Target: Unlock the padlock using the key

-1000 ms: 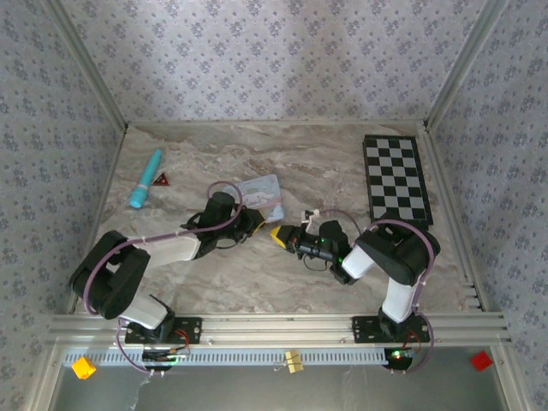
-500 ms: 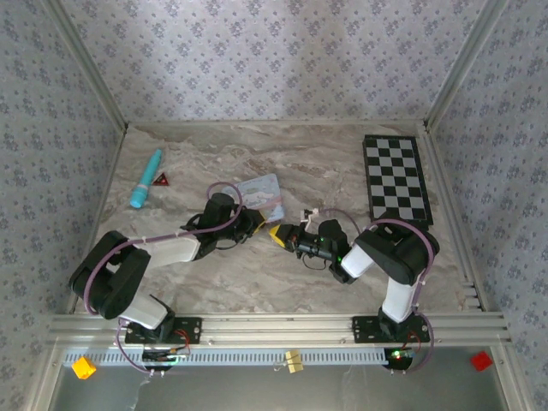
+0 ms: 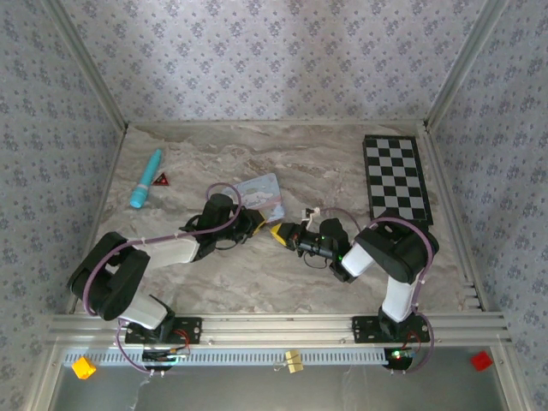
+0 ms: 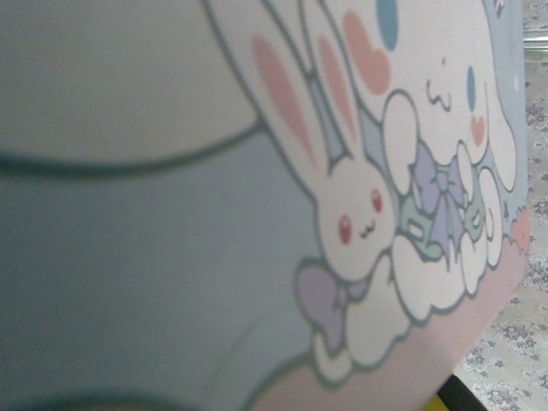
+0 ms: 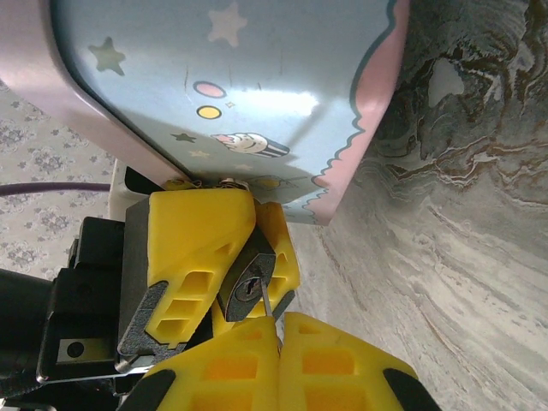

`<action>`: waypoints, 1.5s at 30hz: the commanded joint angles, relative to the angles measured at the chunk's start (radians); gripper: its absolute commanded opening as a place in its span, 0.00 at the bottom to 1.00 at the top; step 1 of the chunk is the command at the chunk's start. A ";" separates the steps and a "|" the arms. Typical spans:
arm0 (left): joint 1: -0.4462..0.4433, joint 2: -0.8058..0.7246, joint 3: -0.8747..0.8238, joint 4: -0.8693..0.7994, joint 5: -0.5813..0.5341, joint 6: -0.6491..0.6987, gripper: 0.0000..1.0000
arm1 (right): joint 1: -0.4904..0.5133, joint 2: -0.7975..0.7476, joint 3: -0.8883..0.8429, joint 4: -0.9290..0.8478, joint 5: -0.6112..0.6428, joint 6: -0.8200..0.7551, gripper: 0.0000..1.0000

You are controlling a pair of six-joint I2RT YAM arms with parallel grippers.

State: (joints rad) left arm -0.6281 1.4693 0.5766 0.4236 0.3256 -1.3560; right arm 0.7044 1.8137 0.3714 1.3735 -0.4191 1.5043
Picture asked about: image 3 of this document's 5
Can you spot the pale blue patterned pouch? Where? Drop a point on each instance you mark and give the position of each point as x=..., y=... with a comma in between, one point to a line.
x=265, y=194

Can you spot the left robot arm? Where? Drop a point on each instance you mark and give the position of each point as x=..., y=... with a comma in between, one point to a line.
x=167, y=252

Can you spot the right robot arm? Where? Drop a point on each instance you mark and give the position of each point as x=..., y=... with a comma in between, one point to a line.
x=398, y=295

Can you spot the black red triangular token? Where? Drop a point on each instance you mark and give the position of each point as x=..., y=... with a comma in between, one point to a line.
x=161, y=181

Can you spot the teal plastic tube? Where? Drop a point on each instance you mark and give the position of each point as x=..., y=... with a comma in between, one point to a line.
x=145, y=182

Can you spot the black grey checkered chessboard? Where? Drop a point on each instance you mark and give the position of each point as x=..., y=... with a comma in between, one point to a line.
x=396, y=180

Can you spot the beige binder clip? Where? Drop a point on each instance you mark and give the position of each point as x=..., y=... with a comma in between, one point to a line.
x=293, y=360

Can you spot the yellow toy block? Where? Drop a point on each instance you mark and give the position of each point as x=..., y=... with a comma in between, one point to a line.
x=83, y=368

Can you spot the red toy block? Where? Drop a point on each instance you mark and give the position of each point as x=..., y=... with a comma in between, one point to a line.
x=481, y=361

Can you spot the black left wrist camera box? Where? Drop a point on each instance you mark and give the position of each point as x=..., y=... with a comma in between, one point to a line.
x=219, y=204

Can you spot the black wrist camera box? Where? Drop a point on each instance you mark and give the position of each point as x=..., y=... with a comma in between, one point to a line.
x=219, y=204
x=336, y=231

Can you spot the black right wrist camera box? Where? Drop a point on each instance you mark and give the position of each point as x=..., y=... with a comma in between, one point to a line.
x=336, y=231

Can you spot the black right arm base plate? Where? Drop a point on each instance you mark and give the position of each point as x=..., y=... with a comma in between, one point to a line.
x=364, y=329

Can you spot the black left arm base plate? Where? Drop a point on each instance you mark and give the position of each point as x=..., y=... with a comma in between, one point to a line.
x=192, y=329

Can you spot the aluminium side rail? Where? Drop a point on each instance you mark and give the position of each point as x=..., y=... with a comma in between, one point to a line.
x=98, y=214
x=454, y=214

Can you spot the aluminium frame post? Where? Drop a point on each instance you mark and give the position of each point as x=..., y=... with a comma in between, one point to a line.
x=466, y=64

